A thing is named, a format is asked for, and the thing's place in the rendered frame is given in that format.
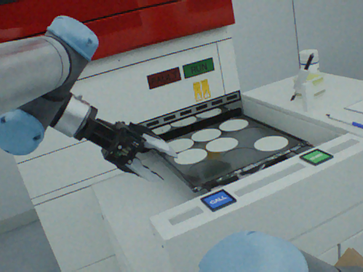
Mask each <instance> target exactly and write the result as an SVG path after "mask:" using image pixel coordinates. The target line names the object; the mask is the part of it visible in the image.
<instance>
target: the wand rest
mask: <svg viewBox="0 0 363 272"><path fill-rule="evenodd" d="M310 68H311V66H309V69H308V71H306V70H303V69H300V70H299V72H298V73H299V74H298V77H297V79H296V81H295V83H294V86H293V89H295V91H300V90H302V97H303V111H305V112H307V113H308V112H309V111H313V110H315V104H314V85H313V82H309V81H308V82H306V79H307V77H308V75H309V73H310Z"/></svg>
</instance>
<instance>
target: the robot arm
mask: <svg viewBox="0 0 363 272"><path fill-rule="evenodd" d="M98 44H99V41H98V39H97V37H96V35H95V34H94V33H93V32H92V31H91V30H90V29H89V28H88V27H86V26H85V25H83V23H81V22H79V21H77V20H74V19H73V18H71V17H68V16H58V17H56V18H55V19H54V21H53V23H52V24H51V26H48V27H47V32H46V33H45V35H44V36H37V37H32V38H26V39H23V40H18V41H9V42H4V43H0V148H2V149H3V150H4V151H6V152H7V153H10V154H13V155H17V156H22V155H27V154H29V153H33V152H34V151H35V150H36V149H37V148H38V147H39V144H40V143H41V142H42V141H43V139H44V133H45V131H46V130H47V128H48V127H51V128H53V129H54V130H57V131H59V132H62V133H63V134H65V135H66V136H68V137H73V138H75V139H77V140H78V141H80V140H82V139H83V138H85V139H87V140H89V141H91V142H93V143H94V144H96V145H98V146H100V147H101V150H100V151H101V153H102V155H103V158H104V159H105V160H106V161H109V162H111V163H112V164H114V165H116V167H117V168H119V169H120V170H121V171H123V172H128V173H132V174H136V175H137V176H138V177H141V178H144V179H146V180H147V181H149V182H150V181H160V182H161V181H164V179H163V178H162V177H161V176H159V175H158V174H157V173H156V172H153V171H151V170H150V169H149V168H148V167H147V166H144V165H142V163H141V161H140V160H139V158H137V157H136V156H135V155H136V153H137V152H140V151H141V150H142V148H143V147H145V148H155V149H157V150H158V151H159V152H165V153H166V154H168V155H169V156H172V157H175V158H178V156H177V154H176V152H175V151H174V150H173V148H172V147H171V146H169V145H168V144H167V143H166V142H164V141H163V140H162V139H161V138H160V137H159V136H158V135H157V134H156V133H155V132H153V131H152V130H151V129H149V128H148V127H147V126H145V125H142V124H135V123H132V122H131V121H130V122H129V125H128V124H126V122H125V121H122V122H120V121H118V122H116V123H115V124H111V123H109V122H107V121H103V120H102V119H97V120H96V117H97V112H98V109H97V108H96V107H94V106H92V105H91V106H90V104H89V103H88V102H87V101H85V100H82V94H78V95H77V97H76V96H75V94H73V93H70V91H71V89H72V87H73V85H74V84H75V83H76V81H77V79H78V78H79V76H80V75H81V73H82V71H83V70H84V68H85V67H86V65H87V63H88V62H91V57H92V56H93V55H94V53H95V51H96V49H97V48H98ZM199 267H200V270H199V272H363V266H362V267H361V266H356V265H350V266H335V267H334V266H332V265H331V264H329V263H326V262H325V261H323V260H320V259H318V258H316V257H314V256H313V255H310V254H308V253H306V252H304V251H303V250H299V249H298V248H297V247H296V246H295V245H293V244H291V243H290V242H288V241H286V240H284V239H281V238H280V237H279V238H277V237H274V236H269V235H268V234H266V233H263V232H257V231H240V232H236V233H232V234H231V235H229V236H227V237H225V238H223V239H221V240H220V241H219V242H218V243H216V244H215V245H214V246H212V247H211V248H210V249H209V250H208V251H207V253H206V255H205V256H204V257H203V259H202V260H201V261H200V263H199Z"/></svg>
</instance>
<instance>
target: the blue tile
mask: <svg viewBox="0 0 363 272"><path fill-rule="evenodd" d="M204 200H205V201H206V202H207V203H208V204H209V205H210V206H211V207H212V208H215V207H218V206H220V205H222V204H226V203H228V202H230V201H232V200H231V198H230V197H229V196H227V195H226V194H225V193H224V192H221V193H218V194H215V195H214V196H211V197H209V198H206V199H204Z"/></svg>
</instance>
